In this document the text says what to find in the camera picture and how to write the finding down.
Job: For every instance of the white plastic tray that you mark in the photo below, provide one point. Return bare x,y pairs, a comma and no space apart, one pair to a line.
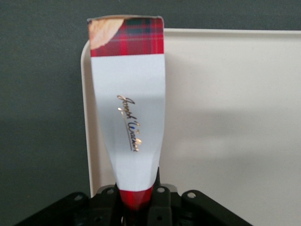
223,117

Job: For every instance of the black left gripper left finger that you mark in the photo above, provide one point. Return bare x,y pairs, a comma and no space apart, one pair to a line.
94,209

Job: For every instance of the red tartan cookie box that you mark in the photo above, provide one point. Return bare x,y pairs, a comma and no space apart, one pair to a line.
128,106

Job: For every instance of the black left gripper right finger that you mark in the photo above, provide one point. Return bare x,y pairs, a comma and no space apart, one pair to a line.
188,209

